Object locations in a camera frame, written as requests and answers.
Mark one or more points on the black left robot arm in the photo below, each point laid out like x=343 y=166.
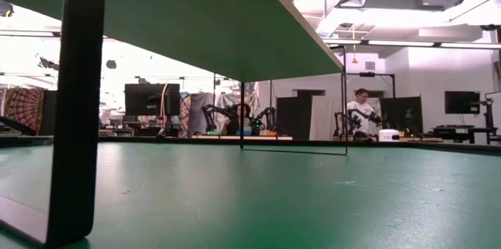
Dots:
x=19 y=126

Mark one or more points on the black background robot arm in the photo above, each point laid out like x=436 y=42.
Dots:
x=268 y=112
x=372 y=116
x=337 y=120
x=213 y=110

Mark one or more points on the person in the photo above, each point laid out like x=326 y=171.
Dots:
x=362 y=110
x=248 y=112

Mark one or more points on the black partition panel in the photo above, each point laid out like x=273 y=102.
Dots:
x=293 y=116
x=403 y=114
x=49 y=112

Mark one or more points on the grey hanging cloth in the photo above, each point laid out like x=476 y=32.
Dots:
x=200 y=110

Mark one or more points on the white hanging sheet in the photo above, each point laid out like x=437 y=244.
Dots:
x=325 y=118

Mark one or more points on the black monitor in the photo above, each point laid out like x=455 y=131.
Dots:
x=145 y=100

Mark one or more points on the yellow hanging pendant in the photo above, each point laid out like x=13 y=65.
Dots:
x=354 y=60

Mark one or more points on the white box device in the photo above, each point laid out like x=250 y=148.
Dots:
x=389 y=135

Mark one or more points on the long ceiling light strip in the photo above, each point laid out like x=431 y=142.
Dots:
x=399 y=43
x=469 y=45

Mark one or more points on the low black table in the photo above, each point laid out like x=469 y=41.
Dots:
x=450 y=128

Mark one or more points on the patterned red tapestry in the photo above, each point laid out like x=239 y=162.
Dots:
x=23 y=110

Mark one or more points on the black ceiling fixture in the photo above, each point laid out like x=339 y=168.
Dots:
x=6 y=8

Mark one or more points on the black gantry frame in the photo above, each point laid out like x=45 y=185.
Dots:
x=368 y=74

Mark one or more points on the grey wall vent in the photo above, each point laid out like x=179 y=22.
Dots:
x=370 y=65

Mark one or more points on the black wall screen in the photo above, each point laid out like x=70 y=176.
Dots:
x=462 y=102

